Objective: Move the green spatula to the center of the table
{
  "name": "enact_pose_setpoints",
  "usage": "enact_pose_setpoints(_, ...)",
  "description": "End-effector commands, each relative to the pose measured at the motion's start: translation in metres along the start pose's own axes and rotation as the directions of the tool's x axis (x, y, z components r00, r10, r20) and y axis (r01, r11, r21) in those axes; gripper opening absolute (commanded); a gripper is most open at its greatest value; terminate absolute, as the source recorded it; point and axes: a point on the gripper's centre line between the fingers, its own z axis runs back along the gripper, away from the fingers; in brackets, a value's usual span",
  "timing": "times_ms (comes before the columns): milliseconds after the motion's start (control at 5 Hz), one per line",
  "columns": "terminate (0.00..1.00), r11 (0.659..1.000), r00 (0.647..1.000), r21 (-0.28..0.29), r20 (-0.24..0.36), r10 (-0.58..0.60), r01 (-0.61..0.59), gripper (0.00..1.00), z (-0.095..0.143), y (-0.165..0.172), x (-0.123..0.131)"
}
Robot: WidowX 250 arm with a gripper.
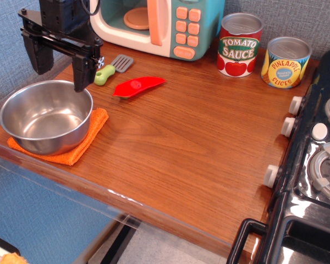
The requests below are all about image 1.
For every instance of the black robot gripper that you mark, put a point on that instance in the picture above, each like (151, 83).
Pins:
(63, 26)

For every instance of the grey spatula green handle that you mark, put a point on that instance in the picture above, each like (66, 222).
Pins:
(120, 64)

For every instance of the stainless steel bowl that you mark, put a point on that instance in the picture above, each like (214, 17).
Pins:
(47, 118)

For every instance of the orange folded cloth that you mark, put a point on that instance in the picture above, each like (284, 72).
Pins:
(98, 119)

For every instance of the red plastic pepper toy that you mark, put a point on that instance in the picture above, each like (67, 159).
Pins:
(136, 86)

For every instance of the orange microwave turntable plate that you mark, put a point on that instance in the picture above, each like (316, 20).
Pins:
(137, 18)

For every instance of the teal toy microwave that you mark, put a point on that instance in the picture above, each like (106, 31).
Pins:
(177, 29)

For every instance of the tomato sauce can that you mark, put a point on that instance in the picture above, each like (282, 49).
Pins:
(239, 41)

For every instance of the pineapple slices can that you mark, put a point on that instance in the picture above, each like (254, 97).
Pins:
(285, 62)

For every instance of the white stove knob middle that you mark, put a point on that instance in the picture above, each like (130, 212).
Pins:
(287, 127)

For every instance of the white stove knob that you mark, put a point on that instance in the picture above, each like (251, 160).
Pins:
(295, 105)
(270, 175)
(287, 127)

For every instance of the white stove knob bottom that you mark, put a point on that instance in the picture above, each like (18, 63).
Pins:
(270, 175)

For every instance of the white stove knob top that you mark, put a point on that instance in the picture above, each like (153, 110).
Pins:
(295, 105)

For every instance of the white round stove button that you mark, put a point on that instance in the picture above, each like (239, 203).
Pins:
(319, 131)

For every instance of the black toy stove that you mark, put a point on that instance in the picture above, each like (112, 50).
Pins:
(298, 226)

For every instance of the black oven door handle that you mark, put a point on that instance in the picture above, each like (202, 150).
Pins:
(247, 227)

